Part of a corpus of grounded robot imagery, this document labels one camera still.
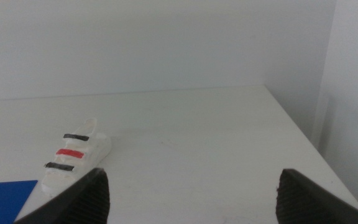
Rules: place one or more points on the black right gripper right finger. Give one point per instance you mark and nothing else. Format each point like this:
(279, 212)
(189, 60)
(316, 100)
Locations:
(303, 205)

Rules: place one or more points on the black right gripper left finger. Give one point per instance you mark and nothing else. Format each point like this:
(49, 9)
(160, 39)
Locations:
(82, 202)

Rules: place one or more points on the blue square mat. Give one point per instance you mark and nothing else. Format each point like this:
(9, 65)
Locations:
(2, 200)

